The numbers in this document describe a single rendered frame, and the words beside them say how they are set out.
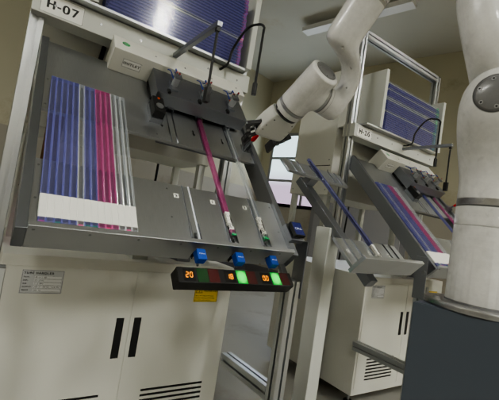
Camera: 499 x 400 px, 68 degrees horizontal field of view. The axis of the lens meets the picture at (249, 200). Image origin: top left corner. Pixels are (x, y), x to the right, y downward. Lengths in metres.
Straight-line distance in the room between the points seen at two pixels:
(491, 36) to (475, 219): 0.34
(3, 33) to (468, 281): 3.99
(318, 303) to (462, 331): 0.66
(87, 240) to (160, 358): 0.60
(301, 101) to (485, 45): 0.41
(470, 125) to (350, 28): 0.41
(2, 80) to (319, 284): 3.43
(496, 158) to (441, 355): 0.35
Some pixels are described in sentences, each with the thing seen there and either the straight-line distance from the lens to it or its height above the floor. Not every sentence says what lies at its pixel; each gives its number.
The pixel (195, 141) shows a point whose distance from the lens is 1.21.
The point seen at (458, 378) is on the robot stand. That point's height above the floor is 0.60.
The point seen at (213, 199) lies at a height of 0.84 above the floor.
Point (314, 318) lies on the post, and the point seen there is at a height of 0.50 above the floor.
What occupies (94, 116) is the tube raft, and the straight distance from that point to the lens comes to 1.09.
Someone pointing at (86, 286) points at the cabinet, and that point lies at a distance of 1.16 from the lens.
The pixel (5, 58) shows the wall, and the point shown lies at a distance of 4.12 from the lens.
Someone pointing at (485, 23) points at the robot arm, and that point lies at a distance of 0.88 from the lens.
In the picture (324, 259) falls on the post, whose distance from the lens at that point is 1.30.
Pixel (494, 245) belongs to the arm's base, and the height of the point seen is 0.82.
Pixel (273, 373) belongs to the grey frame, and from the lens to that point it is 1.18.
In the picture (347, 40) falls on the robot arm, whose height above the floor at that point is 1.27.
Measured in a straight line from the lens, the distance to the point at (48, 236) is 0.81.
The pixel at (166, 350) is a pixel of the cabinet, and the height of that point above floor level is 0.34.
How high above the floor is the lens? 0.80
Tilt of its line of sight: 3 degrees up
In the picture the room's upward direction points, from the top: 9 degrees clockwise
